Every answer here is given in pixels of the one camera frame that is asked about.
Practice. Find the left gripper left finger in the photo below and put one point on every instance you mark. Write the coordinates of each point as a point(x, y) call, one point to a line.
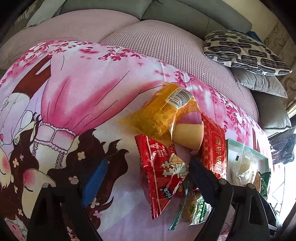
point(47, 222)

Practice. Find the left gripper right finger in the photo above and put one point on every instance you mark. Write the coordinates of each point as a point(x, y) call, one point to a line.
point(250, 220)

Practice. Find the cream calligraphy snack pack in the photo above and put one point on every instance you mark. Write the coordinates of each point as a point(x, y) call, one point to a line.
point(257, 181)

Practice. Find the clear bag white pastry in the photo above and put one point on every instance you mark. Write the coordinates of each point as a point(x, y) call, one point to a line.
point(244, 167)

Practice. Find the dark green biscuit pack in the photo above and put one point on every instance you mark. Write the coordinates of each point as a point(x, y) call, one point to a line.
point(264, 181)

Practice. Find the red patterned flat pack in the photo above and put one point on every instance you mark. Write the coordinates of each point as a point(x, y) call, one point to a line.
point(214, 153)

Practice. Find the red nice snack pack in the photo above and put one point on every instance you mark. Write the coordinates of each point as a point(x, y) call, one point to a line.
point(163, 171)

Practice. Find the clear green biscuit pack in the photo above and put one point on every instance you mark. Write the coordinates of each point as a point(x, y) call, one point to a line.
point(193, 210)

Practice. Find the teal white cardboard tray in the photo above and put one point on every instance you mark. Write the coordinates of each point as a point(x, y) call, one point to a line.
point(233, 148)

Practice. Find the jelly cup pink lid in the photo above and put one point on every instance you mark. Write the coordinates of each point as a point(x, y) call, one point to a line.
point(189, 135)

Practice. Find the cartoon print pink cloth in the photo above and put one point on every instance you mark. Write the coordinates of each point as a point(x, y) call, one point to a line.
point(61, 103)

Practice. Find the yellow orange snack pack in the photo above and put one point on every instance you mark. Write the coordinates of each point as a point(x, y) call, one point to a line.
point(168, 107)

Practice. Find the black white patterned pillow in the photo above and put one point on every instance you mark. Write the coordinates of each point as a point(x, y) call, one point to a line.
point(238, 50)

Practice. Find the patterned beige curtain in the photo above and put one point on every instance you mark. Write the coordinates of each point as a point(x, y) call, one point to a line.
point(282, 44)

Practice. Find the pink textured sofa cover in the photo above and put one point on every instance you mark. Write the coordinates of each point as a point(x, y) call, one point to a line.
point(158, 39)

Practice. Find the grey green sofa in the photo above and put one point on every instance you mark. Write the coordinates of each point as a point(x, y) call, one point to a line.
point(196, 17)

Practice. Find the light grey cushion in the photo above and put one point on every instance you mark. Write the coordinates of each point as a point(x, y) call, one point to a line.
point(46, 11)

